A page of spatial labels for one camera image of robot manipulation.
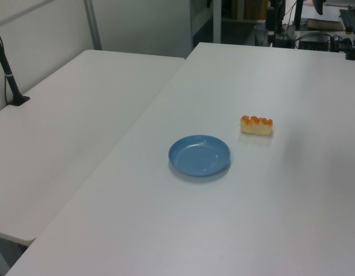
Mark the translucent plastic cup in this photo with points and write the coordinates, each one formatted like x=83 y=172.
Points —
x=260 y=36

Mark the yellow cardboard box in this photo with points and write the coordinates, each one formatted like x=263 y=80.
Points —
x=249 y=8

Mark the white metal shelf frame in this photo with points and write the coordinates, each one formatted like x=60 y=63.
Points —
x=217 y=20

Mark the black monitor stand pole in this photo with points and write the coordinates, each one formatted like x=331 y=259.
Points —
x=298 y=14

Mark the black keyboard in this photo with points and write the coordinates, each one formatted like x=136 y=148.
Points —
x=351 y=18

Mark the blue plastic plate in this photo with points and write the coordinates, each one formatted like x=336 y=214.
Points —
x=199 y=155

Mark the grey partition post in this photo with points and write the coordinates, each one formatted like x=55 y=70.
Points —
x=92 y=23

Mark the black computer box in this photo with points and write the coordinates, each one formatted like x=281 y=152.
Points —
x=314 y=42

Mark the black upright device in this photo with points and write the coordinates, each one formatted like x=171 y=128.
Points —
x=271 y=20

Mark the brown wooden roll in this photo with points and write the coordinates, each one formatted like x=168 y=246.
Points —
x=324 y=24

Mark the orange-topped bread loaf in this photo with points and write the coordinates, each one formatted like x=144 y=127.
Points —
x=256 y=126

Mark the black camera pole with base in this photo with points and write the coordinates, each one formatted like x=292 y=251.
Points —
x=5 y=72

